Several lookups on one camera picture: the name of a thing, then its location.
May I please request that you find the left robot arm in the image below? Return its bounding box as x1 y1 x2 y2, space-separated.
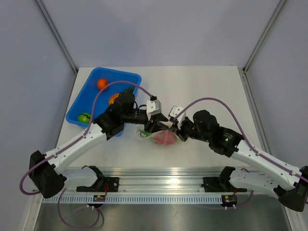
28 93 167 198

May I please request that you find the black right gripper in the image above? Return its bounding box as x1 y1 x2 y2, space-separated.
169 117 211 143

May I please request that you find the green toy watermelon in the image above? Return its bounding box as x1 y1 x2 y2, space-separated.
77 113 91 124

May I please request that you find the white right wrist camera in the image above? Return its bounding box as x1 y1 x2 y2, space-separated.
168 105 186 129

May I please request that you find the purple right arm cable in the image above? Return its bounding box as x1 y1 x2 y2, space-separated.
173 97 308 210

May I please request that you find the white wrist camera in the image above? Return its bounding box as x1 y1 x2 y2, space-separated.
168 105 186 129
146 96 162 120

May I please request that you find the white slotted cable duct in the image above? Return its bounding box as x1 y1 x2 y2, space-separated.
42 193 222 205

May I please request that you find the aluminium mounting rail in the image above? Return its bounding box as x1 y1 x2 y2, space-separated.
32 156 294 194

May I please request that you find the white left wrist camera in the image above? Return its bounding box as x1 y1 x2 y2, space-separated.
146 96 162 120

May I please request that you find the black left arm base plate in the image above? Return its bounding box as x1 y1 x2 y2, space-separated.
76 177 120 193

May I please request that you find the toy orange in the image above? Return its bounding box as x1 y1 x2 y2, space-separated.
96 78 109 90

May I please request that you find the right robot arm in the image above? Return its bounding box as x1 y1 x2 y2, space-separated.
169 106 308 212

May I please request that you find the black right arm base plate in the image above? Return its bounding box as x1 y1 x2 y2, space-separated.
201 177 247 193

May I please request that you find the blue plastic bin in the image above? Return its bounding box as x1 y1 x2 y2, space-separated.
66 67 141 128

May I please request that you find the orange toy pineapple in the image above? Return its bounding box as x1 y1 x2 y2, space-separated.
108 87 135 106

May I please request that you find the clear dotted zip top bag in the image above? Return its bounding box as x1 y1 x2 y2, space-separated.
128 122 182 146

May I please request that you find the pink toy dragon fruit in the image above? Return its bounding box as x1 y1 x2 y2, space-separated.
139 130 180 146

